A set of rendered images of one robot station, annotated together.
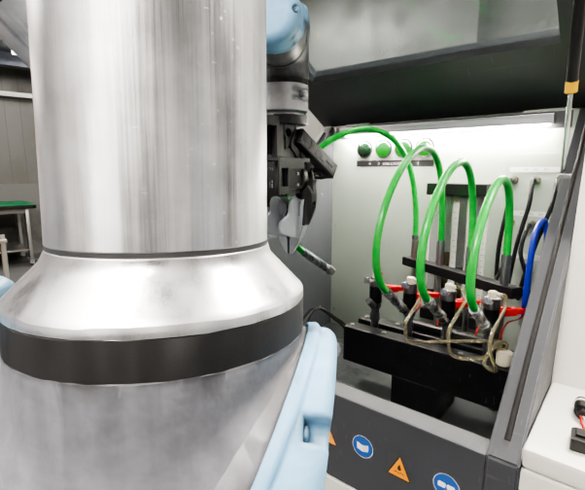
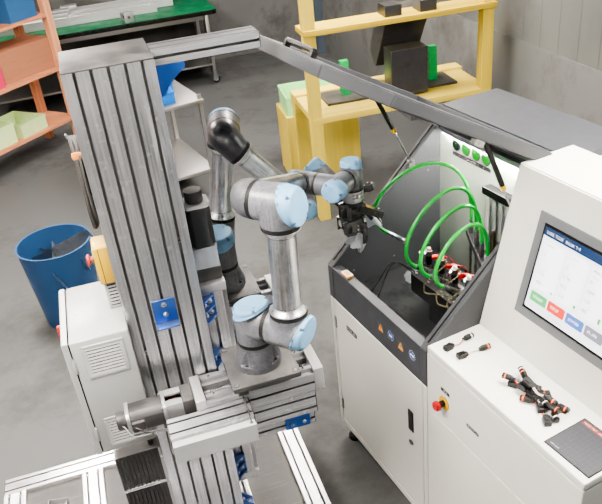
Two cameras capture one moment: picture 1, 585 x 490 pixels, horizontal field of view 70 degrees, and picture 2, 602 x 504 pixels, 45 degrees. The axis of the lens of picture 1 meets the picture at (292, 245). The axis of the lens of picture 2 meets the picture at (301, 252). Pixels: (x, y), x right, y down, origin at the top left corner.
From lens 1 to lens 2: 2.02 m
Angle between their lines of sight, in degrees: 32
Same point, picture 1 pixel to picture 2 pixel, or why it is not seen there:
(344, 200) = (446, 173)
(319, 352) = (305, 321)
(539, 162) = not seen: hidden behind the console
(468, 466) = (416, 349)
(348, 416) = (386, 322)
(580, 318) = (491, 299)
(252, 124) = (295, 295)
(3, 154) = not seen: outside the picture
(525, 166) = not seen: hidden behind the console
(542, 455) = (431, 349)
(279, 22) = (334, 199)
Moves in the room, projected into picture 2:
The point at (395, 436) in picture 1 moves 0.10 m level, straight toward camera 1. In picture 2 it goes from (398, 333) to (383, 348)
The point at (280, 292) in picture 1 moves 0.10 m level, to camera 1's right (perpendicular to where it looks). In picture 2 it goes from (299, 314) to (331, 320)
